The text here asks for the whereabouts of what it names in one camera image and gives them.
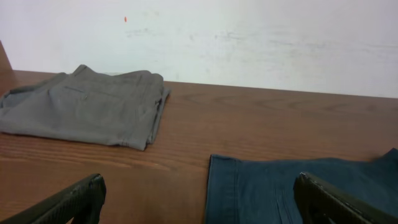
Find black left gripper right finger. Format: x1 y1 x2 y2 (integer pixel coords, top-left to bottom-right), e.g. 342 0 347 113
294 172 397 224

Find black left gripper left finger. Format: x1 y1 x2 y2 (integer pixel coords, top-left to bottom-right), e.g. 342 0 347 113
1 174 106 224

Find blue shorts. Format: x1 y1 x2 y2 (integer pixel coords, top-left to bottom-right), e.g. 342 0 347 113
205 149 397 223

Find folded grey shorts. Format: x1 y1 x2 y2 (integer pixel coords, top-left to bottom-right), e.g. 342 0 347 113
1 65 170 151

